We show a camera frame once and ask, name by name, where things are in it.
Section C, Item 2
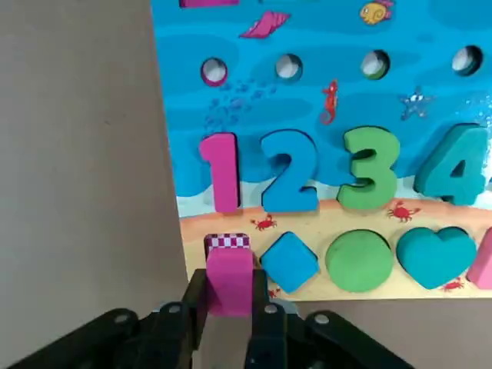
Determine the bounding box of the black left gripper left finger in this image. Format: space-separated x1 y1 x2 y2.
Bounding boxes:
7 268 211 369

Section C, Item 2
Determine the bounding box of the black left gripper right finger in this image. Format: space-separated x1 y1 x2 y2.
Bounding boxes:
245 268 414 369

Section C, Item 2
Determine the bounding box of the pink rectangle shape piece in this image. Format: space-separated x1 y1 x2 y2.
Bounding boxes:
206 248 254 317

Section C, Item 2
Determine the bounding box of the magenta number one piece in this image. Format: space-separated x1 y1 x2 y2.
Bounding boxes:
198 132 242 214

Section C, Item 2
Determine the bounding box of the blue wooden toy board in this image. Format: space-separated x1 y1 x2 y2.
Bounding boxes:
149 0 492 301

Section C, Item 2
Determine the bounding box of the blue rhombus piece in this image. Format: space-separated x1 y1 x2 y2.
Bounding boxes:
260 231 321 294

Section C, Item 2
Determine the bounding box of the green circle piece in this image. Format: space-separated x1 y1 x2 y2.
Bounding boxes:
325 229 393 293

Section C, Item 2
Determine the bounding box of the blue number two piece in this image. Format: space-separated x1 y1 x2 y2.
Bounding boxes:
259 129 320 214

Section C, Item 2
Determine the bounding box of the teal heart piece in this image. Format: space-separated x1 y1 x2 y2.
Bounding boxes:
395 226 477 291

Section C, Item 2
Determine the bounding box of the green number three piece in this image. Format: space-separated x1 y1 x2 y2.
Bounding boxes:
336 126 401 211

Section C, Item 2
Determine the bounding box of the pink trapezoid piece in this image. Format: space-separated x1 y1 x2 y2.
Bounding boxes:
466 226 492 289

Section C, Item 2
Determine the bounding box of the teal number four piece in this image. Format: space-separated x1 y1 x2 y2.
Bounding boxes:
413 123 492 205

